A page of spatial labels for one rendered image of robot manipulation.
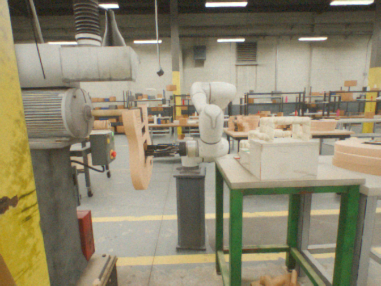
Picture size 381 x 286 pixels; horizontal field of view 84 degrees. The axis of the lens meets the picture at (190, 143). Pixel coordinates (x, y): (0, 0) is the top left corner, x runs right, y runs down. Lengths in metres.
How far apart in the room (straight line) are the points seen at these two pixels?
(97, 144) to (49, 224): 0.49
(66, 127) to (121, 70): 0.38
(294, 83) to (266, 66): 1.91
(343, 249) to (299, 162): 0.51
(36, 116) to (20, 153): 0.92
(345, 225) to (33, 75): 1.63
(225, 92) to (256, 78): 11.38
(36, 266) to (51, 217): 1.02
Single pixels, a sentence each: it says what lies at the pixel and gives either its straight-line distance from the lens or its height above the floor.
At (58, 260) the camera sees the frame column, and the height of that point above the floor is 0.49.
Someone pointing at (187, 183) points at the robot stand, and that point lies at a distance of 1.85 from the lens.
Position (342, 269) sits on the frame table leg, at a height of 0.46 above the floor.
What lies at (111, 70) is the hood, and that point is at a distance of 1.02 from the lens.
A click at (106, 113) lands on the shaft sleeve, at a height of 1.25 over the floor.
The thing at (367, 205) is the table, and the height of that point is 0.80.
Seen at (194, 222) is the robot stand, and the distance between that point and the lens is 2.00.
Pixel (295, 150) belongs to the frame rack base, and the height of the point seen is 1.07.
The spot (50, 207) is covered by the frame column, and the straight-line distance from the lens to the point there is 1.31.
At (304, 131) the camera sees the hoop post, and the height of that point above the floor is 1.15.
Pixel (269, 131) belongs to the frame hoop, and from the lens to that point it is 1.00.
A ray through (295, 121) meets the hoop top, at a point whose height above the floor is 1.20.
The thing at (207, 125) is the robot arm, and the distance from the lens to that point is 0.93.
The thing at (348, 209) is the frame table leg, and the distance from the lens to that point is 1.28.
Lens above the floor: 1.26
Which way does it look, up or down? 9 degrees down
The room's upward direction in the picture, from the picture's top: 1 degrees counter-clockwise
